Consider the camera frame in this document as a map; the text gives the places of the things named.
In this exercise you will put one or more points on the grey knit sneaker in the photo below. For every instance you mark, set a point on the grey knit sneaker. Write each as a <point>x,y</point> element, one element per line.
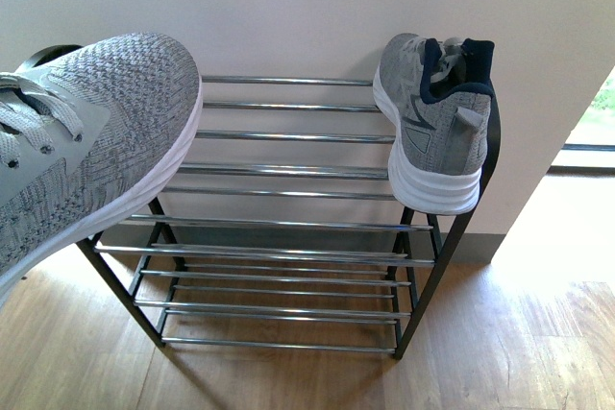
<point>438,96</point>
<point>89,138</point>

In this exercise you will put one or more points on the black metal shoe rack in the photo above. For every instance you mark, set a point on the black metal shoe rack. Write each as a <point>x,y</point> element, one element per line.
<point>280,229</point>

